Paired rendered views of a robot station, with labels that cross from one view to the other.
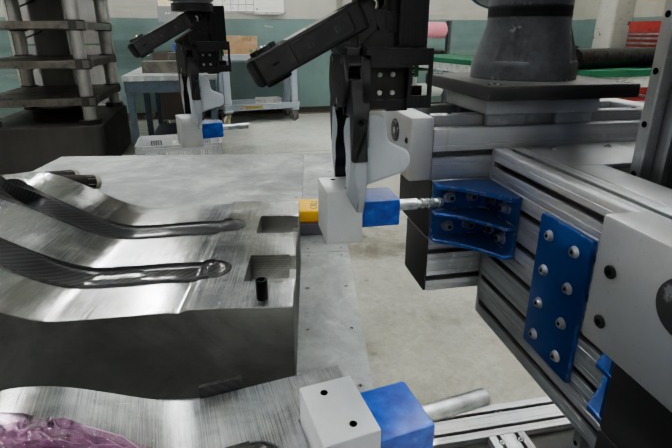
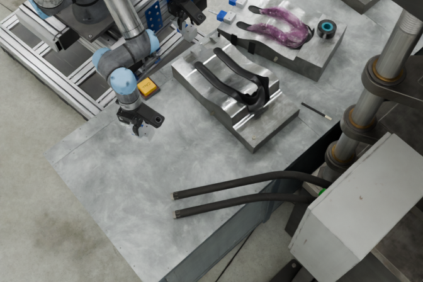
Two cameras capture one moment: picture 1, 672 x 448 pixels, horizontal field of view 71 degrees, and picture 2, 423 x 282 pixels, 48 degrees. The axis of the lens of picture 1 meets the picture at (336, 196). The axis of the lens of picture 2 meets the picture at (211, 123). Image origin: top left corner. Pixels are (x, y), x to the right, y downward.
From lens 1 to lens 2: 2.11 m
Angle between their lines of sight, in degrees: 88
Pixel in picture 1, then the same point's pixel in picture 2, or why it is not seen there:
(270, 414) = (232, 28)
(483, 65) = (106, 12)
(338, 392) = (227, 17)
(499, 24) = (100, 0)
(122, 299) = (235, 55)
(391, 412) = (223, 14)
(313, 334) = not seen: hidden behind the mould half
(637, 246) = not seen: outside the picture
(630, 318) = not seen: outside the picture
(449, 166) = not seen: hidden behind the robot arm
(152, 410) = (245, 36)
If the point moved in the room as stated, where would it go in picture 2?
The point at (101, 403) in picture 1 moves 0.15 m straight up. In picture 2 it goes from (250, 37) to (252, 14)
